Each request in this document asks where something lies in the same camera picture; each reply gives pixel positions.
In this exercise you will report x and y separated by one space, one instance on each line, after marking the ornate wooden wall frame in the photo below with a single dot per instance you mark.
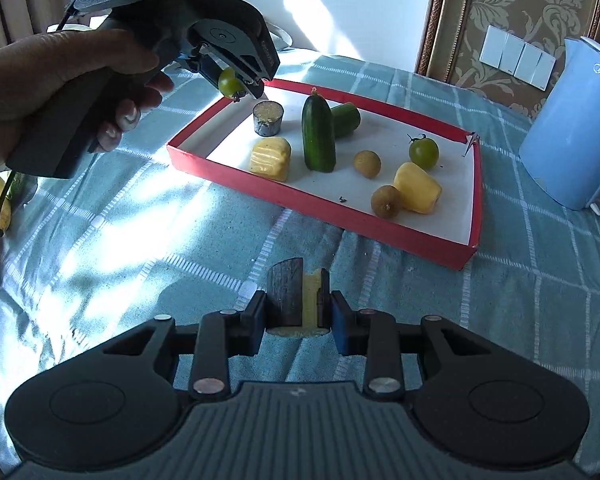
455 30

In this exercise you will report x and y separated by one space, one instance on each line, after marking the person's left hand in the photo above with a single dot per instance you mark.
33 69

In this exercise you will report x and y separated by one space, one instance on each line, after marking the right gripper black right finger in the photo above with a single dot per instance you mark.
374 335

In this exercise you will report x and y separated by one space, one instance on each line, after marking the silver patterned gift bag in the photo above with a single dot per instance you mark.
281 39

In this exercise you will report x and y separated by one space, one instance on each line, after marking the small green tomato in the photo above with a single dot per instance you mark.
230 86

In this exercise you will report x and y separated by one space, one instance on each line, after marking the yellow ridged fruit piece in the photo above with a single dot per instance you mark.
270 158

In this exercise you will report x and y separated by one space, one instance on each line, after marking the teal checked tablecloth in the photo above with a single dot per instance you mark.
130 237

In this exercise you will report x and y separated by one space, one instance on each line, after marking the green cucumber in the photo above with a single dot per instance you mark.
346 118
318 137

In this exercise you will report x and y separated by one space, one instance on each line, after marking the red shallow cardboard tray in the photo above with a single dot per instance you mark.
216 145

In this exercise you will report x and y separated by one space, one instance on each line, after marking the light blue electric kettle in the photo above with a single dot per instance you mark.
561 151

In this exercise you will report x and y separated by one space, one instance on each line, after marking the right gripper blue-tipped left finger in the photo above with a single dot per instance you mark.
220 336

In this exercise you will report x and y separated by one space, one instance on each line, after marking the small brown kiwi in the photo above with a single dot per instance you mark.
367 163

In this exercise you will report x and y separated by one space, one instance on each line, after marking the green tomato with stem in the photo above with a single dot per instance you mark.
424 152

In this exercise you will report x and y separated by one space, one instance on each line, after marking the white wall switch panel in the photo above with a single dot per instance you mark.
515 57

